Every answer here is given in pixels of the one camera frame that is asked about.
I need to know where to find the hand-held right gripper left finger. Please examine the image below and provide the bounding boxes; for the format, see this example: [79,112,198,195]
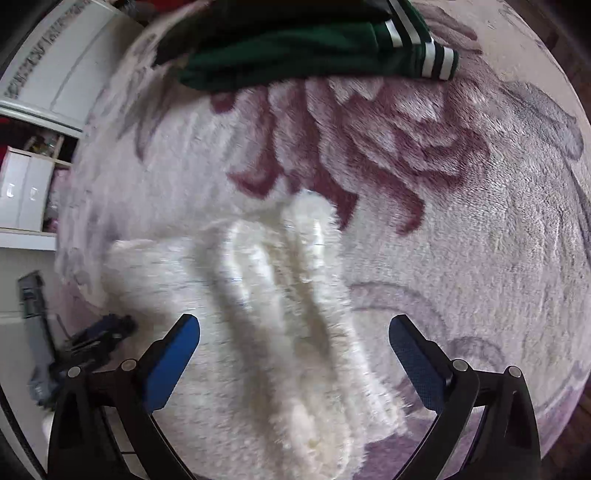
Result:
[46,314,201,480]

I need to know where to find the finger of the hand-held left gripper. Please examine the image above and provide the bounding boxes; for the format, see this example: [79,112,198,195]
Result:
[64,314,138,366]

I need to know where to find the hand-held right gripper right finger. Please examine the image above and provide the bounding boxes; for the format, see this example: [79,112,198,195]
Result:
[389,315,542,480]

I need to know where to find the white fuzzy knit sweater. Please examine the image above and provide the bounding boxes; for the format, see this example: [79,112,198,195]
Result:
[102,191,410,480]

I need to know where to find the white storage box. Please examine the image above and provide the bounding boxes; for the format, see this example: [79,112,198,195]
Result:
[0,147,33,229]
[18,157,55,232]

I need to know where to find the floral plush blanket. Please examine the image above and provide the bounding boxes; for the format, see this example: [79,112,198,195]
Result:
[46,0,591,480]

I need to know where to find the white shelf unit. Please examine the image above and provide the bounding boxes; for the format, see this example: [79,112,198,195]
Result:
[0,0,137,324]

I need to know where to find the green garment with white stripes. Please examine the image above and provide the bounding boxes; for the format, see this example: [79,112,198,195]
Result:
[178,0,461,94]

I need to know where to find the black garment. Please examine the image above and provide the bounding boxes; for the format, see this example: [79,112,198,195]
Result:
[152,0,399,66]

